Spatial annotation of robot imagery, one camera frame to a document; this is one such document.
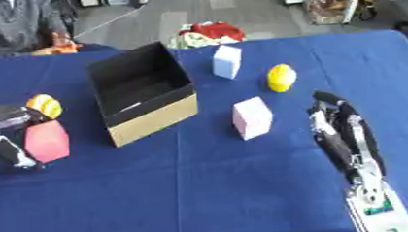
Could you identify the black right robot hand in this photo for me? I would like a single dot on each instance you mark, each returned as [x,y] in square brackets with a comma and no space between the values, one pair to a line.
[343,139]

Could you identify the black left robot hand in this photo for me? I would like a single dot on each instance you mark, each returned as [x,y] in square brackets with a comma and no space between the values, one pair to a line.
[9,150]

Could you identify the pink block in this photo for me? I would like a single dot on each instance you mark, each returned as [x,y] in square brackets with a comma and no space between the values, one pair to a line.
[47,142]

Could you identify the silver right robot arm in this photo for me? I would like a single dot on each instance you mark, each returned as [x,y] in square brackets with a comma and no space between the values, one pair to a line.
[381,209]

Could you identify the cardboard box with black inside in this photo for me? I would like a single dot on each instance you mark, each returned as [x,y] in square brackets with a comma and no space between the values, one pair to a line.
[141,91]

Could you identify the yellow and orange toy fruit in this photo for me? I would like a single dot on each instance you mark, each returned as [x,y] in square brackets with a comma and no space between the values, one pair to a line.
[45,105]

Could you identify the pale pink cube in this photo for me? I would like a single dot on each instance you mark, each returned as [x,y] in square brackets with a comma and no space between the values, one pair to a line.
[252,118]

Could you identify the orange object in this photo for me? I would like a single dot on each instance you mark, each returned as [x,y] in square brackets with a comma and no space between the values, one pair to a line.
[63,47]

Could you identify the person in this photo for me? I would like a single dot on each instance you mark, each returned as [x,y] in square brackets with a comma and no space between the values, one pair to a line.
[17,24]

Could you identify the white and brown furniture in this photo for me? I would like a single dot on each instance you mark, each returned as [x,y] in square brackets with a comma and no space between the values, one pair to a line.
[334,3]

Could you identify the white block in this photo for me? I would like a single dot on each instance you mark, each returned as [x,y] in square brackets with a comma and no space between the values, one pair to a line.
[227,62]

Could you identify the pile of red and white items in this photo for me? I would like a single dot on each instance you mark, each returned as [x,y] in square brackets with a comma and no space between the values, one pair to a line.
[207,34]

